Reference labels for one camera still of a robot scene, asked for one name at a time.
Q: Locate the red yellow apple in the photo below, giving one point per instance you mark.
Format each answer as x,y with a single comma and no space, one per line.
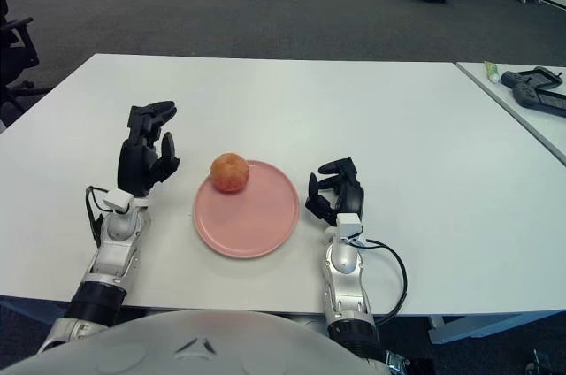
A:
229,173

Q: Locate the grey robot torso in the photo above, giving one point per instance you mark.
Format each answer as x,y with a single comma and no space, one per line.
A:
199,344

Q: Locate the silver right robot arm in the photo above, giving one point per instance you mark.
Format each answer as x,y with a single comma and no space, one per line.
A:
345,269

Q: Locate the black office chair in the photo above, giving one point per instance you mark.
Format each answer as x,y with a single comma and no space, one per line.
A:
13,52

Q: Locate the black handheld controller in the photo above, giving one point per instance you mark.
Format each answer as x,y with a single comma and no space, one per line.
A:
526,94
508,79

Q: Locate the green white tube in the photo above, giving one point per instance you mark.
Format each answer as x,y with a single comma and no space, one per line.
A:
491,72

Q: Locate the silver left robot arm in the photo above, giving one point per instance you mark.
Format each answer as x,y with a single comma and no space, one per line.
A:
115,251

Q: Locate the pink round plate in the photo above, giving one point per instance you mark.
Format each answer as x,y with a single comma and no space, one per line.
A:
252,224

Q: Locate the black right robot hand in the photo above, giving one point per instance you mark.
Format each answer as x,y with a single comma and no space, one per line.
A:
351,198

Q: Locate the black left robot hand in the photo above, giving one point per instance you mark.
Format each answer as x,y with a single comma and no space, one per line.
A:
137,163

